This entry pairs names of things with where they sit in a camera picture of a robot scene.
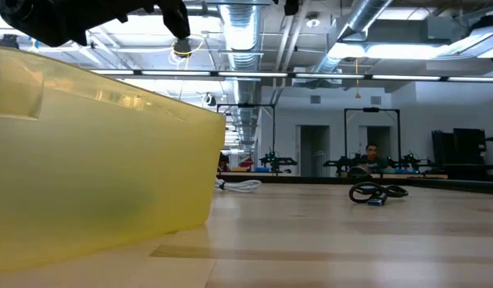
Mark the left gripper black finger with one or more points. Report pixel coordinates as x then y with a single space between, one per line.
176 20

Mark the background black robot arm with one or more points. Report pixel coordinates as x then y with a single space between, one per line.
410 161
340 162
276 161

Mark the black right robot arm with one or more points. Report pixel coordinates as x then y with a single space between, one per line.
291 6

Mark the translucent yellow plastic bin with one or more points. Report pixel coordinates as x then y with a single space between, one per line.
90 160

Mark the red background bin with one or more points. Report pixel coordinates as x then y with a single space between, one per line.
246 162

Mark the long ceiling light strip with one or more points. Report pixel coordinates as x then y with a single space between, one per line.
330 76

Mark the person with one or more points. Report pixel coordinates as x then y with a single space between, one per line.
372 153

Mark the black round object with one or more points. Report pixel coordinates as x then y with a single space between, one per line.
358 172

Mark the black cabinet stack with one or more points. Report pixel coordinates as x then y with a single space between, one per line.
466 146

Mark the silver ribbed ceiling duct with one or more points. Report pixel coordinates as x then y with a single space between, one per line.
240 32

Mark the ceiling mounted camera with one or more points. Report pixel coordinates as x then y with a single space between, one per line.
209 100

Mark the black station frame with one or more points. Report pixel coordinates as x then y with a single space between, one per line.
273 128
399 136

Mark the black table edge rail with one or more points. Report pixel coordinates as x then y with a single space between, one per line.
450 185

